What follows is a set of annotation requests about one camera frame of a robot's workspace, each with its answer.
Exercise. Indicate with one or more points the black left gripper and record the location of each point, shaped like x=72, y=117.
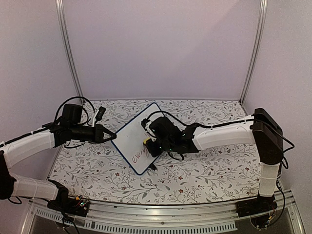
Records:
x=99, y=134

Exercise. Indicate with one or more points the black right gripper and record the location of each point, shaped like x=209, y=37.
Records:
x=154, y=151

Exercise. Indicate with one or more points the blue framed whiteboard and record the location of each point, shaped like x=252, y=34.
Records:
x=129, y=141

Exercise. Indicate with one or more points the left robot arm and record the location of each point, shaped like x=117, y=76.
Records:
x=66, y=126

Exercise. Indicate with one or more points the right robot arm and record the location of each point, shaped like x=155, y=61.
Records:
x=259, y=129

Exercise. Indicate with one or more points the floral tablecloth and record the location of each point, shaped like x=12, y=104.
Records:
x=99, y=172

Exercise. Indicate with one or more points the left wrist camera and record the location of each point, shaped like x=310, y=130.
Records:
x=97, y=115

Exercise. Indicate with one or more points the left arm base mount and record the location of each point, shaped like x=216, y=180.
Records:
x=78, y=205

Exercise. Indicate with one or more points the aluminium front rail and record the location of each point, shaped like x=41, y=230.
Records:
x=206, y=218

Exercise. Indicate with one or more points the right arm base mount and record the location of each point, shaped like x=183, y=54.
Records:
x=255, y=206

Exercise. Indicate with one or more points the left metal frame post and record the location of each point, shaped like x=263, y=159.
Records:
x=67, y=47

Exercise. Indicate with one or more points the metal frame post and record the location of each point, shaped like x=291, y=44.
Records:
x=67, y=47
x=255, y=50

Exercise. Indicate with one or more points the right metal frame post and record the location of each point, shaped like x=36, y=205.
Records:
x=255, y=50

